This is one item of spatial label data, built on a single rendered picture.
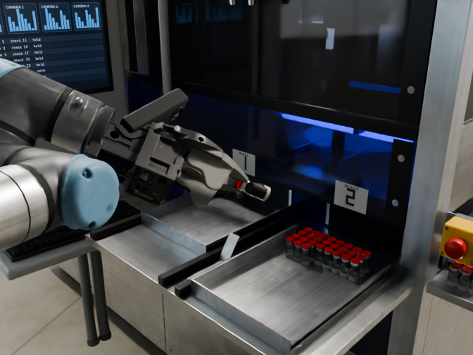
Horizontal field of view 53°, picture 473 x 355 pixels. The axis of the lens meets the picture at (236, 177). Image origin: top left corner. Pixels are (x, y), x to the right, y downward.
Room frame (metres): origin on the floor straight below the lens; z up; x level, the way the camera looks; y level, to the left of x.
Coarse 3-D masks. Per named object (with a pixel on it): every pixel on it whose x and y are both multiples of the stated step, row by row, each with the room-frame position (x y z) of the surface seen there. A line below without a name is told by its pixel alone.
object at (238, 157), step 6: (234, 150) 1.26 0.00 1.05; (234, 156) 1.26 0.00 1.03; (240, 156) 1.24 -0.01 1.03; (246, 156) 1.23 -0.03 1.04; (252, 156) 1.21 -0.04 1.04; (240, 162) 1.24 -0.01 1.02; (246, 162) 1.23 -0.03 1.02; (252, 162) 1.21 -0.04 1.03; (246, 168) 1.23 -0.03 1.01; (252, 168) 1.21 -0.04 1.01; (252, 174) 1.21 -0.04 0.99
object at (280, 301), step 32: (256, 256) 0.96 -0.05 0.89; (192, 288) 0.82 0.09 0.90; (224, 288) 0.84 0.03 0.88; (256, 288) 0.84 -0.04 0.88; (288, 288) 0.84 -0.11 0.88; (320, 288) 0.84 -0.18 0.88; (352, 288) 0.84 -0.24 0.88; (256, 320) 0.69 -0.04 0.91; (288, 320) 0.73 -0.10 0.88; (320, 320) 0.70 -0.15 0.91
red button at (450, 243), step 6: (450, 240) 0.81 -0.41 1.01; (456, 240) 0.80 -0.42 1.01; (462, 240) 0.80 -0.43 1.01; (444, 246) 0.81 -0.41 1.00; (450, 246) 0.80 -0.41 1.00; (456, 246) 0.79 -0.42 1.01; (462, 246) 0.79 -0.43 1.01; (450, 252) 0.80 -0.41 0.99; (456, 252) 0.79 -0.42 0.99; (462, 252) 0.79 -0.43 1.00; (456, 258) 0.79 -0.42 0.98
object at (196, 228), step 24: (216, 192) 1.33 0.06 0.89; (144, 216) 1.13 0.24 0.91; (168, 216) 1.18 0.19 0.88; (192, 216) 1.18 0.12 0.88; (216, 216) 1.18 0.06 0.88; (240, 216) 1.18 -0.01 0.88; (264, 216) 1.18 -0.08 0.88; (288, 216) 1.17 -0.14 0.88; (192, 240) 0.99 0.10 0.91; (216, 240) 0.98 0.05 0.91
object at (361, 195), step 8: (336, 184) 1.02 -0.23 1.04; (344, 184) 1.01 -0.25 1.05; (336, 192) 1.02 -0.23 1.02; (344, 192) 1.01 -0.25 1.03; (352, 192) 0.99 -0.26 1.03; (360, 192) 0.98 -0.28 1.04; (336, 200) 1.02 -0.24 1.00; (344, 200) 1.01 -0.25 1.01; (352, 200) 0.99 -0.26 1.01; (360, 200) 0.98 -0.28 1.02; (352, 208) 0.99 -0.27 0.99; (360, 208) 0.98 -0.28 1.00
